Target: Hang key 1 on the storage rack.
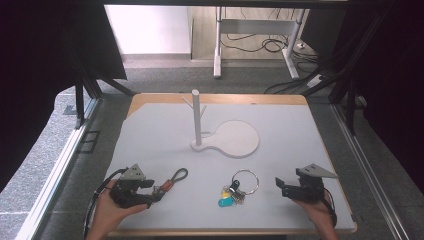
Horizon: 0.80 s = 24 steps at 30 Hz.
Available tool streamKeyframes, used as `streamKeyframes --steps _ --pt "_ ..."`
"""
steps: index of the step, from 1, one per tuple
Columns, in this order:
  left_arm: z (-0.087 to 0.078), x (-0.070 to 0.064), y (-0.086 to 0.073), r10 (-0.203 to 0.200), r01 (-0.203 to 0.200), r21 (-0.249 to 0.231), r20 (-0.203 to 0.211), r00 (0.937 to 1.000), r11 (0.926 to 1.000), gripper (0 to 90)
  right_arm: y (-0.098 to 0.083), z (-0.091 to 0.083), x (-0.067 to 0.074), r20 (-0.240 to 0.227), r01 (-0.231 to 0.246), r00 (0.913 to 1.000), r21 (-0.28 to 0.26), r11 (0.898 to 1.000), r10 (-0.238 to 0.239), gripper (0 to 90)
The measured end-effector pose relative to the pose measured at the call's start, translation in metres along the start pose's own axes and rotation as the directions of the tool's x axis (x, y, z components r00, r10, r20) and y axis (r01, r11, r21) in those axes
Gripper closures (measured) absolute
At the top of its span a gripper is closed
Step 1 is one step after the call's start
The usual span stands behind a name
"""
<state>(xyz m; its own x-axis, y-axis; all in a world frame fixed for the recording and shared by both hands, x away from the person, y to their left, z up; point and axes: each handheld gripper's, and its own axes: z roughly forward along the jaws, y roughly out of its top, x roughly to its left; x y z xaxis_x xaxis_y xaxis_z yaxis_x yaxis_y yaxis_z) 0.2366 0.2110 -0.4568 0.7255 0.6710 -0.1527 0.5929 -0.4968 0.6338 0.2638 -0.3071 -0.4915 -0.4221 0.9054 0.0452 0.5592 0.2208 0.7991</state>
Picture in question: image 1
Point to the white desk frame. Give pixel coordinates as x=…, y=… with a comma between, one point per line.
x=256, y=26

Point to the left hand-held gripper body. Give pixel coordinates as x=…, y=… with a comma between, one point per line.
x=131, y=195

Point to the white power strip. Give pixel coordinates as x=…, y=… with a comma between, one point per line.
x=315, y=81

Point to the black curtain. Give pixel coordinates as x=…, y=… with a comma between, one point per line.
x=390, y=66
x=40, y=66

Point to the black metal stand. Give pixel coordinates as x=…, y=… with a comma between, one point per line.
x=350, y=106
x=79, y=103

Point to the person's left hand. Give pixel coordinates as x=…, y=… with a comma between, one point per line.
x=108, y=211

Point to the person's right hand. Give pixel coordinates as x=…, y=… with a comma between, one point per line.
x=318, y=213

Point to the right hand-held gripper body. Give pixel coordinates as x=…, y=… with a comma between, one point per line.
x=311, y=190

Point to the aluminium rail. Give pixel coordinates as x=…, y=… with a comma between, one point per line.
x=370, y=173
x=53, y=176

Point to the wooden table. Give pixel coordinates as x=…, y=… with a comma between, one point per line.
x=233, y=98

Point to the white key holder stand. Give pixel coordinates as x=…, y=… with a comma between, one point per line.
x=233, y=138

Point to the white table mat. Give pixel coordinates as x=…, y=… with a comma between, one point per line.
x=283, y=133

